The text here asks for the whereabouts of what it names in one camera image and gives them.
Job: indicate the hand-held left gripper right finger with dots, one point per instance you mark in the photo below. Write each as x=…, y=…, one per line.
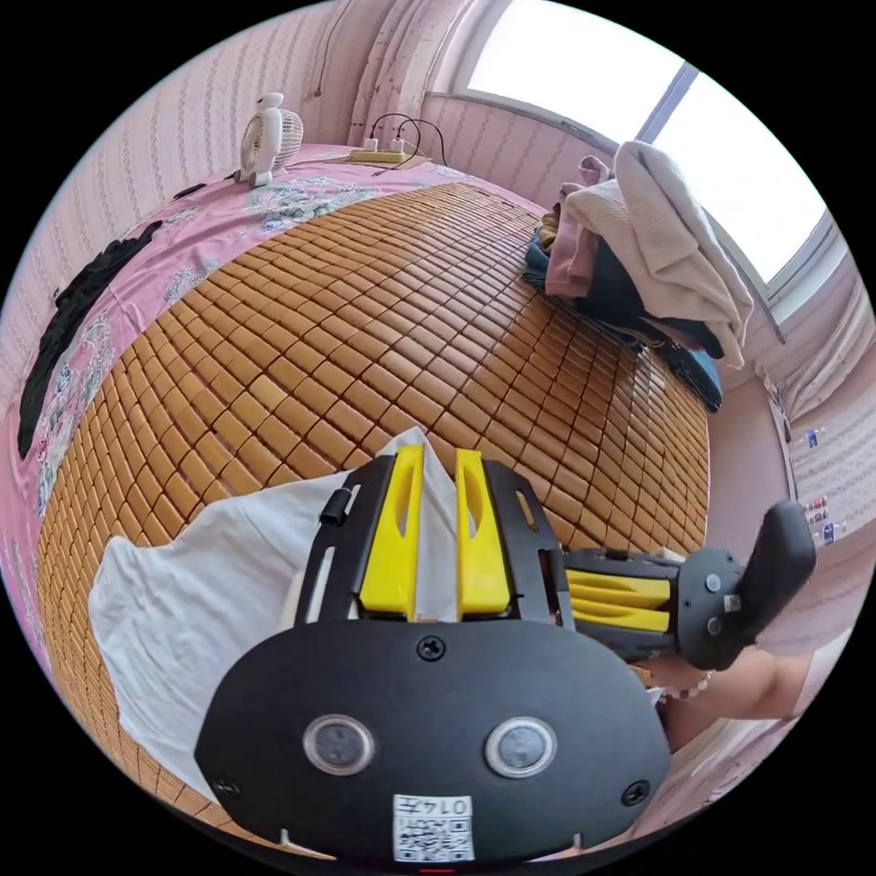
x=482, y=547

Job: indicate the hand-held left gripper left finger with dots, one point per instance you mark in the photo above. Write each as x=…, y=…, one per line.
x=391, y=541

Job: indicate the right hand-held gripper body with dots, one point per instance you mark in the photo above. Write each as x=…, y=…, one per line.
x=705, y=602

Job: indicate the white short sleeve shirt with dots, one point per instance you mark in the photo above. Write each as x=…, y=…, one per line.
x=205, y=616

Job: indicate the person's right forearm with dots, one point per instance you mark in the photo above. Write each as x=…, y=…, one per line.
x=742, y=694

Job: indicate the person's right hand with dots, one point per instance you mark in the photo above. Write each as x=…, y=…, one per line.
x=674, y=679

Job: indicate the bed with woven mat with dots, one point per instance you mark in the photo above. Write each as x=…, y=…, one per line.
x=342, y=308

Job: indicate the pile of clothes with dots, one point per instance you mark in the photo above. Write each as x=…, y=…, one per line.
x=657, y=253

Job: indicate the yellow power strip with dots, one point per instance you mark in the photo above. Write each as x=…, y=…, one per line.
x=383, y=157

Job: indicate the black garment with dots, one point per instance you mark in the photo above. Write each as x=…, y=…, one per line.
x=75, y=315

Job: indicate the white table fan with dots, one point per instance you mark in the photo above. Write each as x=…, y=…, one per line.
x=268, y=140

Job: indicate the pink curtain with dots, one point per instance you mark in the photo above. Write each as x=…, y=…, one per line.
x=410, y=61

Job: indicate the window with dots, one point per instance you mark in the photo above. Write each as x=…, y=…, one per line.
x=582, y=61

